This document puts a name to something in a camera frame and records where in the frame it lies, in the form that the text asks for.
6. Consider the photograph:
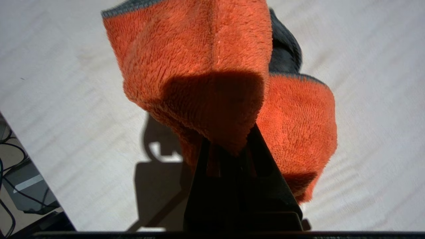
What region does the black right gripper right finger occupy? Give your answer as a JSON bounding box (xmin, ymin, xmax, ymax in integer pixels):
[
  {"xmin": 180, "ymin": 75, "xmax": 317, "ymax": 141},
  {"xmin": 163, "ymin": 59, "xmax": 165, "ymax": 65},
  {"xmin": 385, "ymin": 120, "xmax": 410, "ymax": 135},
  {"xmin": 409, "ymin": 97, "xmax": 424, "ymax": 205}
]
[{"xmin": 237, "ymin": 123, "xmax": 303, "ymax": 232}]

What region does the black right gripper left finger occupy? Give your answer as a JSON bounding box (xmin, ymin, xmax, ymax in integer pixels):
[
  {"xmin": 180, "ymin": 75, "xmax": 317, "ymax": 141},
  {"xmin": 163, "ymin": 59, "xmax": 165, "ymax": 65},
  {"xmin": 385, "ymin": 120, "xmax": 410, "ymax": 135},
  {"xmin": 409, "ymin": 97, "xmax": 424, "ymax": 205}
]
[{"xmin": 183, "ymin": 138, "xmax": 240, "ymax": 232}]

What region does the orange fluffy cloth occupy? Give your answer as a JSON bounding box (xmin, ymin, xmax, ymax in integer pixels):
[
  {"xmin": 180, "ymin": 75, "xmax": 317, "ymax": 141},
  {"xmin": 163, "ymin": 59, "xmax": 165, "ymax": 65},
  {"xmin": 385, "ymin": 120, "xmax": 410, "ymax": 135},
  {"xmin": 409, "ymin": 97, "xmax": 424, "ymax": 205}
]
[{"xmin": 101, "ymin": 0, "xmax": 338, "ymax": 204}]

